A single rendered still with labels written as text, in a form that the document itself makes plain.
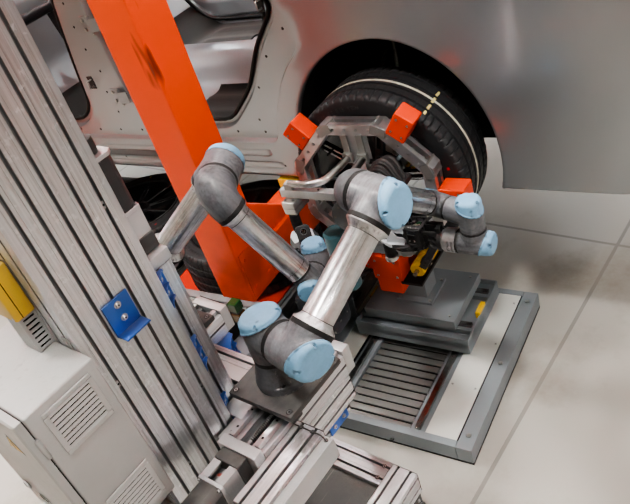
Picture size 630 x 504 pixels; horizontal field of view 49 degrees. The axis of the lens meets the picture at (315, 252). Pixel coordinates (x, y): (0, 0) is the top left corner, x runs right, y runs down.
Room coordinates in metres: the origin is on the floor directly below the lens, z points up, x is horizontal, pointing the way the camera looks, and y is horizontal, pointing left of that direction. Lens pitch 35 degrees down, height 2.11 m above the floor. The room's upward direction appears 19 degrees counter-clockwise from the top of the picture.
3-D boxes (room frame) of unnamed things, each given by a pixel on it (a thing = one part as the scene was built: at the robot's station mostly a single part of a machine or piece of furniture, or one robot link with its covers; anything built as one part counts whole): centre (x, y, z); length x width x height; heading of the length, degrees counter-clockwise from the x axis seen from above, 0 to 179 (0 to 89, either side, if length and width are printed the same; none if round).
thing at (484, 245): (1.60, -0.46, 0.86); 0.11 x 0.08 x 0.09; 49
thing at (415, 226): (1.71, -0.34, 0.86); 0.12 x 0.08 x 0.09; 49
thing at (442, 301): (2.22, -0.37, 0.32); 0.40 x 0.30 x 0.28; 49
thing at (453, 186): (1.89, -0.50, 0.85); 0.09 x 0.08 x 0.07; 49
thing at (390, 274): (2.12, -0.28, 0.48); 0.16 x 0.12 x 0.17; 139
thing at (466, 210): (1.62, -0.44, 0.95); 0.11 x 0.08 x 0.11; 31
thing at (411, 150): (2.09, -0.26, 0.85); 0.54 x 0.07 x 0.54; 49
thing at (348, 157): (2.06, -0.10, 1.03); 0.19 x 0.18 x 0.11; 139
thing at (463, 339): (2.21, -0.37, 0.13); 0.50 x 0.36 x 0.10; 49
